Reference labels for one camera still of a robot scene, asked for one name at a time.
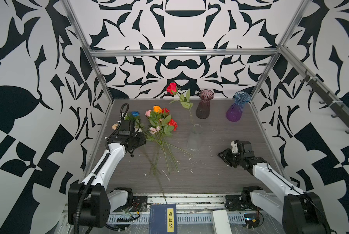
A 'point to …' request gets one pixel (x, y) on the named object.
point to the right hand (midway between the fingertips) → (220, 154)
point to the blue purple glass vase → (234, 112)
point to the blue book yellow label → (163, 219)
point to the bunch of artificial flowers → (155, 125)
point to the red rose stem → (184, 100)
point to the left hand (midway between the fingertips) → (143, 137)
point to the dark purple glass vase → (203, 109)
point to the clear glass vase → (194, 141)
